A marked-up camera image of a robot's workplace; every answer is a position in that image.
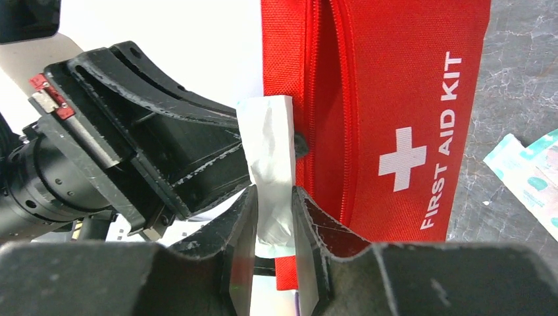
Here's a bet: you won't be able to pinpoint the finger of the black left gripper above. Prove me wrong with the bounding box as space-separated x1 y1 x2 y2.
135 142 254 219

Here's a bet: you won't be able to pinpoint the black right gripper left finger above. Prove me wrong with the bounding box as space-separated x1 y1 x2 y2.
1 186 258 315

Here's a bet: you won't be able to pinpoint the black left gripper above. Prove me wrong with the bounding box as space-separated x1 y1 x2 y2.
1 41 238 242

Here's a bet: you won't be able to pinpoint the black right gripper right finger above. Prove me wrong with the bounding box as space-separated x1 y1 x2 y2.
292 187 557 315

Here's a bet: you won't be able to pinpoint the red first aid pouch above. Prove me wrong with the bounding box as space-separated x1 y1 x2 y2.
261 0 492 292

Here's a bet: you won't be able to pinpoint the teal plaster strip packets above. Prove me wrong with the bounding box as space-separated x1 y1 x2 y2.
483 130 557 239

